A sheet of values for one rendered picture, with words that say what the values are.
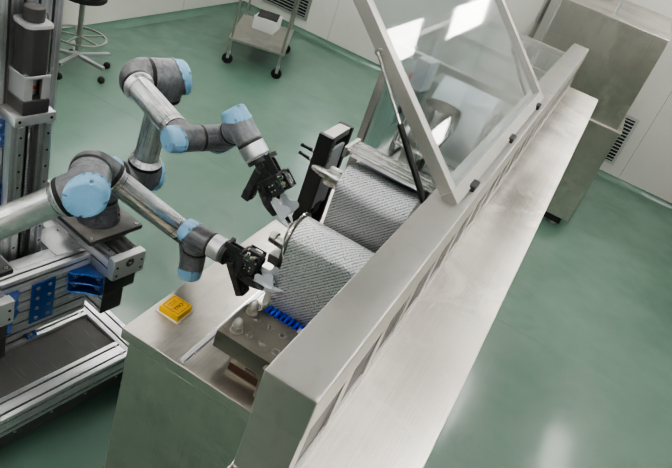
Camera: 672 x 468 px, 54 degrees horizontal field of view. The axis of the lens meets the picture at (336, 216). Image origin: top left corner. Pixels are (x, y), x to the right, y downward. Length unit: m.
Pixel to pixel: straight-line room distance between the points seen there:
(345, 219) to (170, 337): 0.62
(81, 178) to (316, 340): 1.05
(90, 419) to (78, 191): 1.30
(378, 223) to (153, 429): 0.91
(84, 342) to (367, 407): 1.87
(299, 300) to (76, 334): 1.28
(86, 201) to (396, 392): 1.00
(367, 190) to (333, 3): 5.95
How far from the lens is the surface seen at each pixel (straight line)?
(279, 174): 1.81
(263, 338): 1.84
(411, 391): 1.26
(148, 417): 2.11
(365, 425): 1.16
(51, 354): 2.84
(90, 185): 1.83
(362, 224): 1.97
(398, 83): 1.39
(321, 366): 0.90
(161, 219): 2.07
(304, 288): 1.86
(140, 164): 2.38
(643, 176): 7.33
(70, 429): 2.87
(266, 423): 0.93
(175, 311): 2.01
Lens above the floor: 2.27
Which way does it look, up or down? 30 degrees down
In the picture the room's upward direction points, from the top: 20 degrees clockwise
